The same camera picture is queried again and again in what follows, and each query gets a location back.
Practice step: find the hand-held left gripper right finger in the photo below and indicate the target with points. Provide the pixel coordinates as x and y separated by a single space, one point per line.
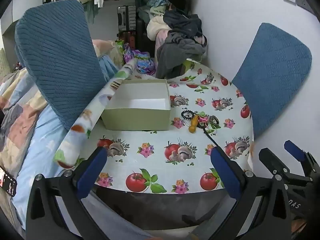
222 170

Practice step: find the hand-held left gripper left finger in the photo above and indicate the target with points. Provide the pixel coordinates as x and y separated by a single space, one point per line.
92 172

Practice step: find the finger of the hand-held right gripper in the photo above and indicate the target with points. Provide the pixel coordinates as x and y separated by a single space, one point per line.
295 151
270 161

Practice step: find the orange gourd pendant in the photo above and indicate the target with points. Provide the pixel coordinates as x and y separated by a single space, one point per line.
193 127

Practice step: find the green cardboard box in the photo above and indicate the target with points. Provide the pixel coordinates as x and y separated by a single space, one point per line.
135 120

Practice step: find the pink beaded trinket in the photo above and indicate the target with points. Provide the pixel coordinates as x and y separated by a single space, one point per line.
202 117

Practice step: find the light blue bed sheet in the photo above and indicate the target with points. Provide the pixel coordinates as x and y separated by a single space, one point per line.
37 150

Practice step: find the tomato print tablecloth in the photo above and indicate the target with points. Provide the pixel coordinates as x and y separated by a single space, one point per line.
155 165

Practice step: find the blue covered chair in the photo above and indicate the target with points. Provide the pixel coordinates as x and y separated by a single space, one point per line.
272 75
57 55

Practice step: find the smartphone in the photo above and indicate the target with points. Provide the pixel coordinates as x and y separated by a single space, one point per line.
8 182

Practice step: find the patchwork quilt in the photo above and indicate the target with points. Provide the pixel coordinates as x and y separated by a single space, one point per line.
20 120

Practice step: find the light blue cloth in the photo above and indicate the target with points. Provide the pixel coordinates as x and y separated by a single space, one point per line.
108 66

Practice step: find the colourful plastic bag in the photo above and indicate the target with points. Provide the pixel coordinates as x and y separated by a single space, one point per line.
140 60

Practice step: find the peach cloth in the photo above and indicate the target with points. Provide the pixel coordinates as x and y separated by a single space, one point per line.
102 46

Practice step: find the grey garment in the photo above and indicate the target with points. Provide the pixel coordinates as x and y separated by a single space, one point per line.
175 52

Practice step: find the striped dark bag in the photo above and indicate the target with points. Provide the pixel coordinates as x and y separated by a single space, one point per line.
127 42

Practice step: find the pink patterned cloth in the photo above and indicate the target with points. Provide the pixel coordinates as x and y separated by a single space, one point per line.
161 40

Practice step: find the black suitcase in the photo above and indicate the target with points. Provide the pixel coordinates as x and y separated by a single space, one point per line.
145 37

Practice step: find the dark navy jacket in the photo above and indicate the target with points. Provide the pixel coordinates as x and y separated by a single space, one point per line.
185 22

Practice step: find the cream fleece garment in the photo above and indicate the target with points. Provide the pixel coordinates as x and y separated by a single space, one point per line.
156 27

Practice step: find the grey suitcase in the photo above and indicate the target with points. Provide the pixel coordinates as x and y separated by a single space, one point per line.
126 17

